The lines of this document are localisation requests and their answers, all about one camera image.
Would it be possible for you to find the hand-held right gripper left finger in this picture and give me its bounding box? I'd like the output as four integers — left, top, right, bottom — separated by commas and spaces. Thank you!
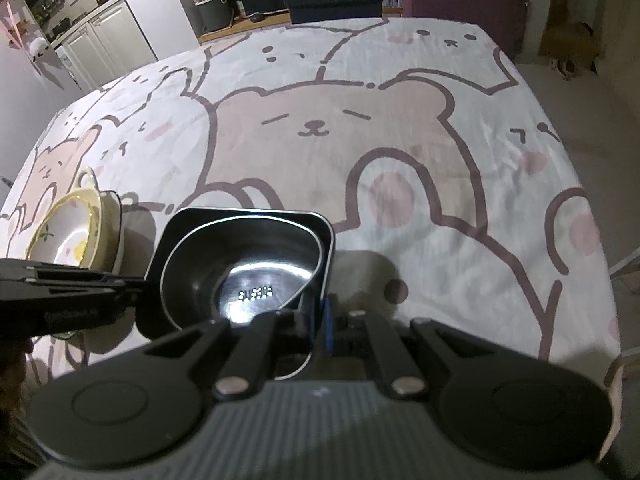
146, 304, 314, 402

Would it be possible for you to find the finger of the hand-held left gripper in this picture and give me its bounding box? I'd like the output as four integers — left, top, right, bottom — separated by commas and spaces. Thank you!
19, 266, 152, 307

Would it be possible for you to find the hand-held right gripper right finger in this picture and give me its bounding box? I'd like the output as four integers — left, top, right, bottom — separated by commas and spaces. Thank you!
319, 296, 502, 401

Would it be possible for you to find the square white bowl dark rim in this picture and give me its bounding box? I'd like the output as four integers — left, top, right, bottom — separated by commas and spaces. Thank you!
97, 191, 126, 275

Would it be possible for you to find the cream bowl with handles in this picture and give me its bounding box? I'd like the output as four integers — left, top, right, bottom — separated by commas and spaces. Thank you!
37, 166, 123, 273

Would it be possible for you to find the round steel bowl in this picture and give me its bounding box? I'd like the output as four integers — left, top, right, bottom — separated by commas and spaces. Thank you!
160, 214, 321, 333

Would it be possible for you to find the floral bowl yellow rim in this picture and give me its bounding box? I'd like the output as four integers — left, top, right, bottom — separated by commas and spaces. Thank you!
26, 187, 101, 268

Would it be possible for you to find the deep steel rectangular container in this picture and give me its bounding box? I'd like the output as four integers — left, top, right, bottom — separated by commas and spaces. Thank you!
135, 206, 335, 381

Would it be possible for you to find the bear print tablecloth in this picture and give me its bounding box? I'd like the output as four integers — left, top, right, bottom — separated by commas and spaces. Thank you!
0, 16, 623, 480

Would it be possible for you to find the white kitchen cabinet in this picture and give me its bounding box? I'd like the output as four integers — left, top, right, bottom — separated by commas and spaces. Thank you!
55, 0, 158, 93

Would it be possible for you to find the grey bin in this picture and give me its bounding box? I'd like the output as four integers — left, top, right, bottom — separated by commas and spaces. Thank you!
195, 0, 238, 33

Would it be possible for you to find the wooden bench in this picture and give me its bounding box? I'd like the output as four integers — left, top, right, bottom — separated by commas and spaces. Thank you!
198, 7, 403, 45

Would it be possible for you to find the maroon board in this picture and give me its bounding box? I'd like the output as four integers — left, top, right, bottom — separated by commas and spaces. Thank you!
400, 0, 531, 61

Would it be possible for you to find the brown cardboard box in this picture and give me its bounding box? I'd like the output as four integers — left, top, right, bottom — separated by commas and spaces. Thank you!
540, 20, 607, 78

